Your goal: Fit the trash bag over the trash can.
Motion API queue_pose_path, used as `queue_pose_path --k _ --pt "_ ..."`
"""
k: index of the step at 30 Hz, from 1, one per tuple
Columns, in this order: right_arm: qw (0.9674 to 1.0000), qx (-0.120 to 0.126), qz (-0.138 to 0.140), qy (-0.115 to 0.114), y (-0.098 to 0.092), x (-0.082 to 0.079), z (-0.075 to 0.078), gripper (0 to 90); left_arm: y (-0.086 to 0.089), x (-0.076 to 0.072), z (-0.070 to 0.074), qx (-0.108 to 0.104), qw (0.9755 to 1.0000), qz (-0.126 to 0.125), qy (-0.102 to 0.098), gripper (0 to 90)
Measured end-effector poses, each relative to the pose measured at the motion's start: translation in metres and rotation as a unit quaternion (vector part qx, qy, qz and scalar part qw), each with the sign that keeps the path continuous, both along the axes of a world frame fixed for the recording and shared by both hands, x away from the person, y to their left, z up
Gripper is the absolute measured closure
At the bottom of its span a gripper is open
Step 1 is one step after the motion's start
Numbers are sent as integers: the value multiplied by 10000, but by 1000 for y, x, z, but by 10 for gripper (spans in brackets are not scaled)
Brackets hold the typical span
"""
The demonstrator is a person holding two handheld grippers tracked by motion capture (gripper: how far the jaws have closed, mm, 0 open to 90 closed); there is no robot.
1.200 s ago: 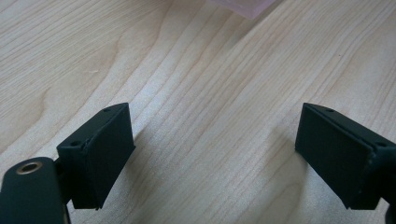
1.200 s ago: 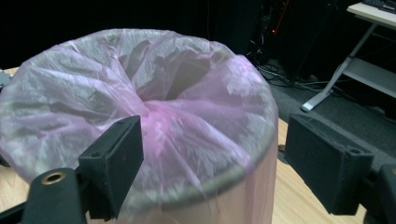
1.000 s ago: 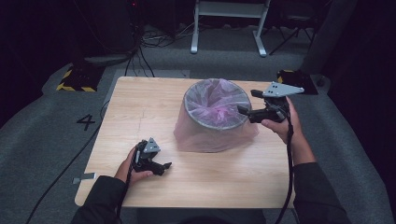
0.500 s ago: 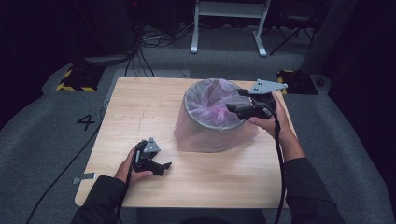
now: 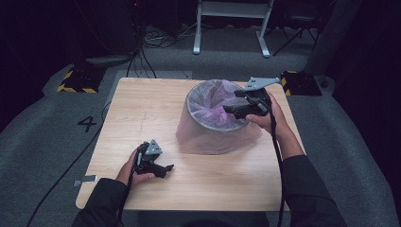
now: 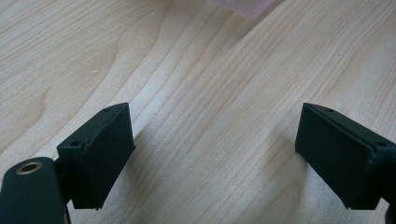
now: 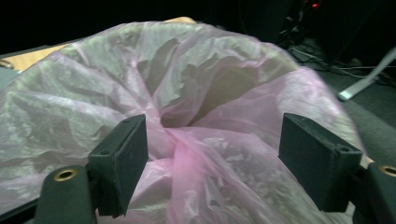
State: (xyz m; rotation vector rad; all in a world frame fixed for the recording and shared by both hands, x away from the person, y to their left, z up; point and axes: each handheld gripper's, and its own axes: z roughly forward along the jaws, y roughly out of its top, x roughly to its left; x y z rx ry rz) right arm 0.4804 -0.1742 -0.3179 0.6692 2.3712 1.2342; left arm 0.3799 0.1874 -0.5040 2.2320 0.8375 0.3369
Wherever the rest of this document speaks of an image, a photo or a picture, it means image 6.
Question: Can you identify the pink plastic bag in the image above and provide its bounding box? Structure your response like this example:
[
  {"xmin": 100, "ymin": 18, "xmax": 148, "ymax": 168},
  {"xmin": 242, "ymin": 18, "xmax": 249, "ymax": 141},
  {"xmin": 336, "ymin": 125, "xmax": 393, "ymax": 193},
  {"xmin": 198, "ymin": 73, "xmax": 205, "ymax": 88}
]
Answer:
[{"xmin": 206, "ymin": 0, "xmax": 276, "ymax": 21}]

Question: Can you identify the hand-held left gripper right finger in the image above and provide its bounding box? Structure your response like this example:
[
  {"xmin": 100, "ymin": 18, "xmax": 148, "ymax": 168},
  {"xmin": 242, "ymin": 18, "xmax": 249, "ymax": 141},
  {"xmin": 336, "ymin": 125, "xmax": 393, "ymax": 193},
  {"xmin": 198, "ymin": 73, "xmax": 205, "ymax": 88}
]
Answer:
[{"xmin": 294, "ymin": 102, "xmax": 396, "ymax": 211}]

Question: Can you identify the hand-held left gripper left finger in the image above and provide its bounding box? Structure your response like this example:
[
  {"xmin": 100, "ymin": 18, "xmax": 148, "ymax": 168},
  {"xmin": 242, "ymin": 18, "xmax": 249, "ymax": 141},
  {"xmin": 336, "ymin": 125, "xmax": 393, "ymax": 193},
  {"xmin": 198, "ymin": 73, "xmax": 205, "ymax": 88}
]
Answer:
[{"xmin": 56, "ymin": 102, "xmax": 136, "ymax": 211}]

